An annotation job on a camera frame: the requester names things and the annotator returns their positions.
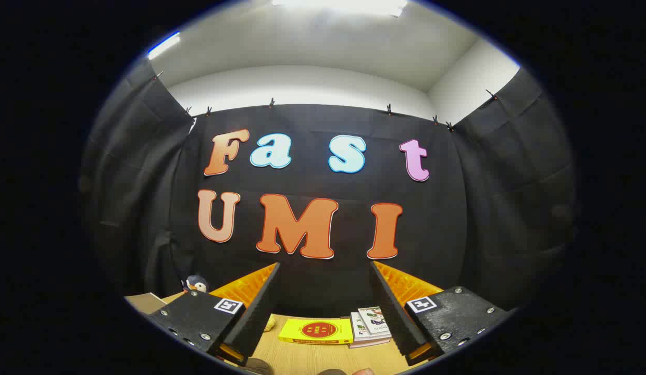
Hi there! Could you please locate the white illustrated book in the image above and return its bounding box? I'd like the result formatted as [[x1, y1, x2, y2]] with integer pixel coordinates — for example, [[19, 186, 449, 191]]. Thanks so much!
[[357, 306, 392, 336], [349, 311, 392, 348]]

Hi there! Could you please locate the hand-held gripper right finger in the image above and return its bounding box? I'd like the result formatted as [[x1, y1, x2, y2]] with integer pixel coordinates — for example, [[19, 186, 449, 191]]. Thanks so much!
[[370, 260, 513, 367]]

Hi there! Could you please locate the yellow book with red circle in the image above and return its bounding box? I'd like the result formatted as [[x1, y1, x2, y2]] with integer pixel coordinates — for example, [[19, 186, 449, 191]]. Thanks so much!
[[278, 318, 354, 345]]

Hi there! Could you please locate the cream fabric storage box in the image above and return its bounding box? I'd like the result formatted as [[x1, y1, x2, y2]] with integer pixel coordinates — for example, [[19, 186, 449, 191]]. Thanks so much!
[[124, 292, 167, 315]]

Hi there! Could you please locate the ceiling light panel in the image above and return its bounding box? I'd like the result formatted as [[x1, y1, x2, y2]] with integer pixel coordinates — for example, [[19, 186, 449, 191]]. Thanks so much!
[[271, 0, 408, 17]]

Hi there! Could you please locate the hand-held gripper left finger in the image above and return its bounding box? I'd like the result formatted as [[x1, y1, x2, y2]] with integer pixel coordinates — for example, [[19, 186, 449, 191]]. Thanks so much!
[[146, 262, 281, 365]]

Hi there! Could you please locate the blue white penguin plush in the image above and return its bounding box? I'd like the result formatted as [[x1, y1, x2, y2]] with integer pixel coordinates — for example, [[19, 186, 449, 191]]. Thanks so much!
[[181, 274, 209, 294]]

